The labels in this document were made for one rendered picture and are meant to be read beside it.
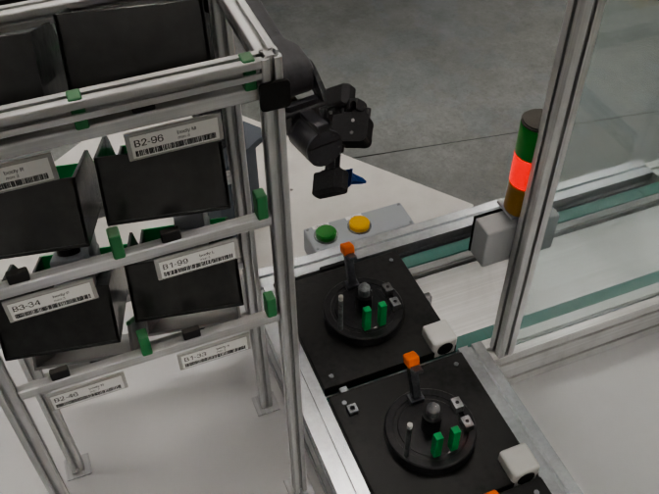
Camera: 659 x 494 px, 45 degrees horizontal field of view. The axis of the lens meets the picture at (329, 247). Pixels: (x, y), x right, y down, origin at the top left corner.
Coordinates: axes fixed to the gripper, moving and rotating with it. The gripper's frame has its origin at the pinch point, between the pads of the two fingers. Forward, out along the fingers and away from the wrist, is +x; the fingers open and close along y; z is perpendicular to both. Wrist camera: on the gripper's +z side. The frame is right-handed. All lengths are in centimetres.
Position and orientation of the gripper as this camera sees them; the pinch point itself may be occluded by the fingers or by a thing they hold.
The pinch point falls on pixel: (353, 152)
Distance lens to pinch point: 131.2
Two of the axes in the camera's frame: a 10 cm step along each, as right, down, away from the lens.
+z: 7.6, -1.2, -6.3
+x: 6.4, 2.7, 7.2
